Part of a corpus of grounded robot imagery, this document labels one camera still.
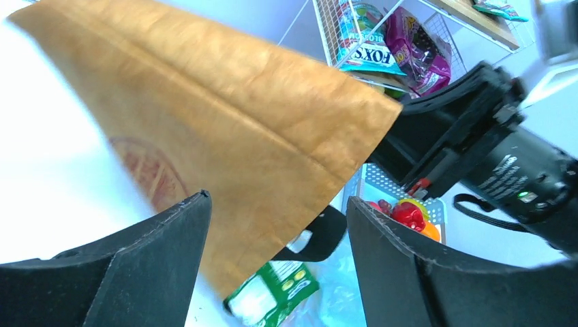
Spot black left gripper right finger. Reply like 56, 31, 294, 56
346, 197, 577, 326

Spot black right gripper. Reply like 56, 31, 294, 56
370, 61, 577, 253

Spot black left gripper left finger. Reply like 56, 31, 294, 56
1, 190, 212, 326

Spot light blue plastic grocery bag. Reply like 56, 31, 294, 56
282, 234, 367, 327

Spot green snack bag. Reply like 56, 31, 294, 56
224, 260, 320, 326

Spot orange cloth tote bag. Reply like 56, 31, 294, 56
9, 1, 401, 297

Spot purple candy bag middle shelf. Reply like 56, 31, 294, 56
384, 6, 452, 97

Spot teal candy bag top right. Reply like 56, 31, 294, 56
472, 0, 529, 22

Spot teal Fox's candy bag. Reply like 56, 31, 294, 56
337, 1, 404, 76

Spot orange toy fruit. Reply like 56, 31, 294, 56
421, 221, 441, 243

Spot red toy bell pepper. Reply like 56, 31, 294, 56
392, 203, 425, 232

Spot purple toy grapes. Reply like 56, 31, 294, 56
367, 199, 393, 216

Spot yellow toy banana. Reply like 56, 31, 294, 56
398, 198, 430, 221

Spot light blue plastic basket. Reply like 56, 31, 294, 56
339, 163, 447, 245

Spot white wire wooden shelf rack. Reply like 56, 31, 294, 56
304, 1, 534, 96

